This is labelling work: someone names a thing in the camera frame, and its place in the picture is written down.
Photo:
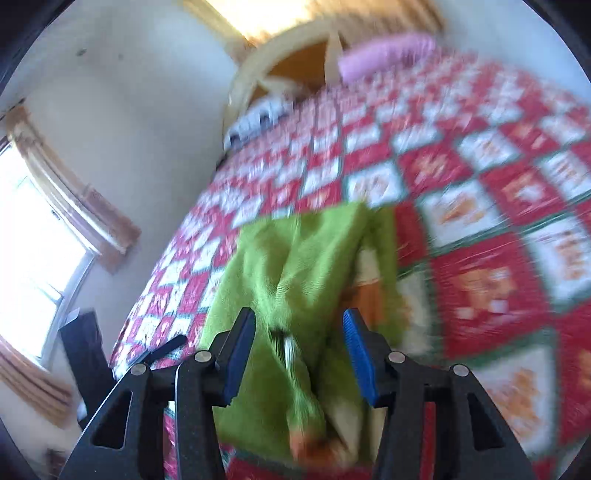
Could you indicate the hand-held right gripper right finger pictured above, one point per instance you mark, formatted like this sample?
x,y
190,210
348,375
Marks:
x,y
362,360

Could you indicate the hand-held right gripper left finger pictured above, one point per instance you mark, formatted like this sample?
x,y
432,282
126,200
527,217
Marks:
x,y
238,355

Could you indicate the green striped knit sweater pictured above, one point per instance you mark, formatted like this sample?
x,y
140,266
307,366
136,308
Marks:
x,y
300,249

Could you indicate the red checked printed blanket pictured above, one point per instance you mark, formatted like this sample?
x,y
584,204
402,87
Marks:
x,y
485,286

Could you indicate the black stand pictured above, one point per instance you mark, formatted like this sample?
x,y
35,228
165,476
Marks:
x,y
85,350

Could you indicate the yellow patterned curtain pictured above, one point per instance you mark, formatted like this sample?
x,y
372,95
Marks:
x,y
37,383
92,207
231,32

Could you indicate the white framed window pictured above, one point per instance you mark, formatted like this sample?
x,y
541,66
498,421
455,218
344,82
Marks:
x,y
37,254

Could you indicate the white patterned pillow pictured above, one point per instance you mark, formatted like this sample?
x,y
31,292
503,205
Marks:
x,y
258,117

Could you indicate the cream and brown bed headboard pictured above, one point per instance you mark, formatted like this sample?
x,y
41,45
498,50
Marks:
x,y
295,60

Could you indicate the pink pillow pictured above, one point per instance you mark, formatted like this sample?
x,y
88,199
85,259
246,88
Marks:
x,y
383,55

